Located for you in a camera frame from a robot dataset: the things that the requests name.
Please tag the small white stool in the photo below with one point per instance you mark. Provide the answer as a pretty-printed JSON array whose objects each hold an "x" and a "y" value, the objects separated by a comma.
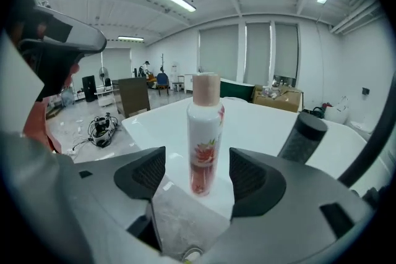
[{"x": 177, "y": 86}]

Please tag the open cardboard box with bottles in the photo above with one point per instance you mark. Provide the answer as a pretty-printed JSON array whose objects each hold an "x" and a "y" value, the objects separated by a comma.
[{"x": 278, "y": 99}]

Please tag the black coat rack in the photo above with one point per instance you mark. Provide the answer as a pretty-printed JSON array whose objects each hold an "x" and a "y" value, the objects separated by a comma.
[{"x": 161, "y": 63}]

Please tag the black standing fan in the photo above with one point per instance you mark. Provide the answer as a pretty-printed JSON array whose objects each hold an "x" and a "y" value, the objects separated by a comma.
[{"x": 103, "y": 73}]

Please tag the black cylindrical bottle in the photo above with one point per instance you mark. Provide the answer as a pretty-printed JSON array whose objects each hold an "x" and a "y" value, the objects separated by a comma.
[{"x": 301, "y": 139}]

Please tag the person's left hand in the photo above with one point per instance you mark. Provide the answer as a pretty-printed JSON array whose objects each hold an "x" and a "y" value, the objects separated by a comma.
[{"x": 68, "y": 83}]

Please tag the green bathtub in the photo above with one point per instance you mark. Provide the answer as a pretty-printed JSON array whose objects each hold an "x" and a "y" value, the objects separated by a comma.
[{"x": 236, "y": 89}]

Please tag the black speaker cabinet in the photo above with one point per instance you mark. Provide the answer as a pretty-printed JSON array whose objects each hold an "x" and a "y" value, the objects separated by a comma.
[{"x": 89, "y": 89}]

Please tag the blue chair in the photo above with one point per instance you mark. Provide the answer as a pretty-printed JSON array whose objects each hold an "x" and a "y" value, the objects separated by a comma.
[{"x": 162, "y": 80}]

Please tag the white water dispenser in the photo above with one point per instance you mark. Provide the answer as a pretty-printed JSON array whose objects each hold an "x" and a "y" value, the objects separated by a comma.
[{"x": 175, "y": 71}]

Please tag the grey window blind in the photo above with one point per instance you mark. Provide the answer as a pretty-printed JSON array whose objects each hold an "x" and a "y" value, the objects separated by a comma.
[
  {"x": 219, "y": 52},
  {"x": 286, "y": 51},
  {"x": 258, "y": 54},
  {"x": 117, "y": 66}
]

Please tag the black wall box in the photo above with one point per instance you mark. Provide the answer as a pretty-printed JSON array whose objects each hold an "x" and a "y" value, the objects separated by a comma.
[{"x": 365, "y": 91}]

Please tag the black tub faucet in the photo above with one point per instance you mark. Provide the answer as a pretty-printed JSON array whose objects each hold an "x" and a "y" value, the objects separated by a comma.
[{"x": 374, "y": 133}]

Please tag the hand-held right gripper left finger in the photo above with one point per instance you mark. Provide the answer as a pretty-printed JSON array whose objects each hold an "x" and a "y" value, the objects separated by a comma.
[{"x": 102, "y": 188}]

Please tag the brown wooden desk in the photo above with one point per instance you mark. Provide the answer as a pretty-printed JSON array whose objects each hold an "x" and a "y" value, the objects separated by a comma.
[{"x": 134, "y": 97}]

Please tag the white rounded toilet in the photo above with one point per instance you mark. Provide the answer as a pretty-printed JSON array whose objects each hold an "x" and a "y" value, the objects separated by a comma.
[{"x": 337, "y": 109}]

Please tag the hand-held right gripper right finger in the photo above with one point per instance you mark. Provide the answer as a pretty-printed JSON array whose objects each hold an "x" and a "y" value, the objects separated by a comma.
[{"x": 294, "y": 210}]

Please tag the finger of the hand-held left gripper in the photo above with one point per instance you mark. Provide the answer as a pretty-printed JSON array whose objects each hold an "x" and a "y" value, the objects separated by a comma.
[{"x": 86, "y": 40}]

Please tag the white floral lotion bottle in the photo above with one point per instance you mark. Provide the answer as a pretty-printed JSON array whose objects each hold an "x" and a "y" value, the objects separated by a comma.
[{"x": 204, "y": 126}]

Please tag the red vacuum cleaner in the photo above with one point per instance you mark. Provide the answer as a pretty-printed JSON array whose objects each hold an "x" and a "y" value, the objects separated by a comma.
[{"x": 326, "y": 105}]

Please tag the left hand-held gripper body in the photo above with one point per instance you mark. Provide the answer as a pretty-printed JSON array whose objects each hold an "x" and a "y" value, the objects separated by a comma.
[{"x": 52, "y": 68}]

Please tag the white cabinet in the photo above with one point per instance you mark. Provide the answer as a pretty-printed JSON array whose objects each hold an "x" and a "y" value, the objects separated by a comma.
[{"x": 189, "y": 83}]

